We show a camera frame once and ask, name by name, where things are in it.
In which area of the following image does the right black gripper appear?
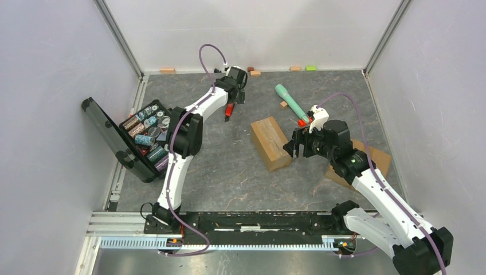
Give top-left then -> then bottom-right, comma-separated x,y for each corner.
283,121 -> 336,160

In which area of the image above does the brown cardboard express box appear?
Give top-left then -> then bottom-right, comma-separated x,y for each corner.
250,116 -> 292,172

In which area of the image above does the red box cutter knife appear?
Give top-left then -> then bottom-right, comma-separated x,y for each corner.
225,103 -> 234,122

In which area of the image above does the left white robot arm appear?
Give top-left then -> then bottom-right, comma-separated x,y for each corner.
152,66 -> 248,234

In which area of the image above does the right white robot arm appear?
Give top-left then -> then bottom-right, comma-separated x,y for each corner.
283,120 -> 453,274

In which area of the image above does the flat brown cardboard box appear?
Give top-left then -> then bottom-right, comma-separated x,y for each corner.
324,138 -> 392,192

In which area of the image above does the tan block far left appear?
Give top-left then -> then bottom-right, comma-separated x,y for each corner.
159,68 -> 176,74

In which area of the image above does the black case with poker chips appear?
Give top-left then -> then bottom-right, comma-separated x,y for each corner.
81,97 -> 173,183

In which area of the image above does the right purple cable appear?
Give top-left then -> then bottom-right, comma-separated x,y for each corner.
317,92 -> 449,275

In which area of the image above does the purple cable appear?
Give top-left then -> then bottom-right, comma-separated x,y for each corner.
317,92 -> 449,275
158,44 -> 229,258

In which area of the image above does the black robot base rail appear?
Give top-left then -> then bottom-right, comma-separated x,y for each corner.
142,211 -> 358,247

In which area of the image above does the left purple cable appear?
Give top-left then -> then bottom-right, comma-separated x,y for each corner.
158,44 -> 229,258

